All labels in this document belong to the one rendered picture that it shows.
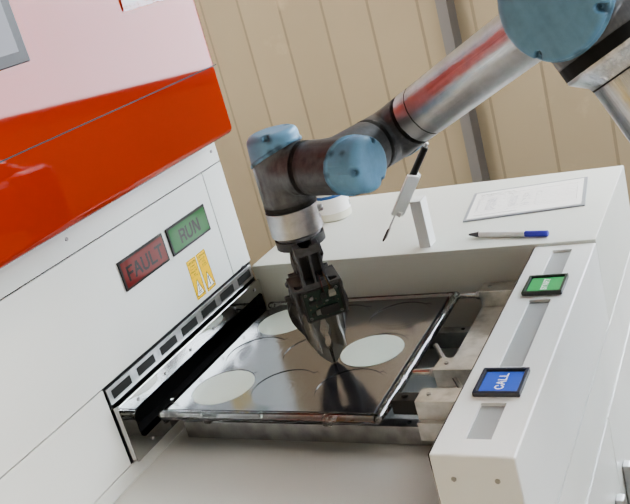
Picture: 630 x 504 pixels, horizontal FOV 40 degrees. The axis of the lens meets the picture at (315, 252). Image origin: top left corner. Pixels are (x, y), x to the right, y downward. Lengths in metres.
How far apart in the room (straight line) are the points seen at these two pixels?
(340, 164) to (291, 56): 2.36
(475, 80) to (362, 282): 0.55
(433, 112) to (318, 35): 2.21
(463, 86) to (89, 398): 0.67
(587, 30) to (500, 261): 0.66
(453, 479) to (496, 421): 0.08
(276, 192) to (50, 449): 0.46
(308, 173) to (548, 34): 0.40
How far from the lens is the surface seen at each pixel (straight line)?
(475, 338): 1.34
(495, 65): 1.08
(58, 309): 1.24
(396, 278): 1.51
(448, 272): 1.47
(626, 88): 0.88
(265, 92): 3.57
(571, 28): 0.85
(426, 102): 1.14
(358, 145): 1.09
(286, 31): 3.42
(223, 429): 1.37
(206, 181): 1.53
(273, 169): 1.16
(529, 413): 0.99
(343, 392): 1.24
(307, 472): 1.24
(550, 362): 1.08
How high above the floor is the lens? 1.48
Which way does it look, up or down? 19 degrees down
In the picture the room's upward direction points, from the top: 16 degrees counter-clockwise
